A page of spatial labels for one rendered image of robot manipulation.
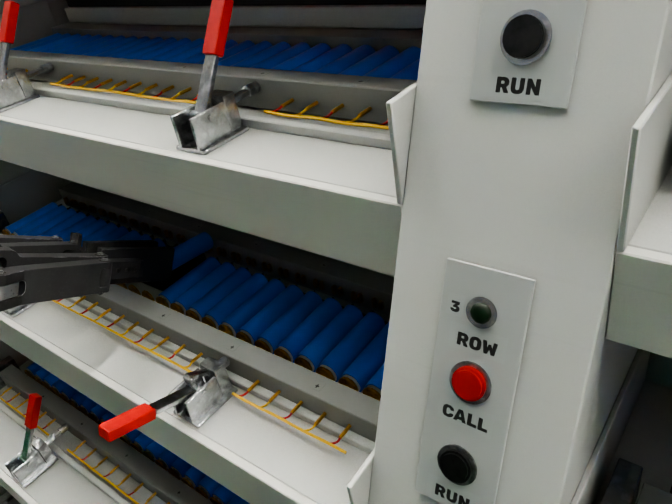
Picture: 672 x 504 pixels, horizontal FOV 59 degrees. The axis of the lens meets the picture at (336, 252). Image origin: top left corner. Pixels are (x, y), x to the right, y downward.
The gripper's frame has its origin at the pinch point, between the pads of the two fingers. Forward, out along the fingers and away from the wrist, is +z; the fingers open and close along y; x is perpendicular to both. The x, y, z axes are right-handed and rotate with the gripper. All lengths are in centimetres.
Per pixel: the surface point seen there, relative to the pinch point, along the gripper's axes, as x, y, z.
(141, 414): 6.2, -14.4, -7.3
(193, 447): 9.6, -14.9, -2.9
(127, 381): 8.0, -6.3, -3.0
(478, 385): -3.6, -34.9, -5.1
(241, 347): 3.0, -14.2, 1.0
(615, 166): -13.8, -38.3, -5.8
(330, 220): -8.9, -24.9, -4.9
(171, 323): 3.4, -6.8, 0.1
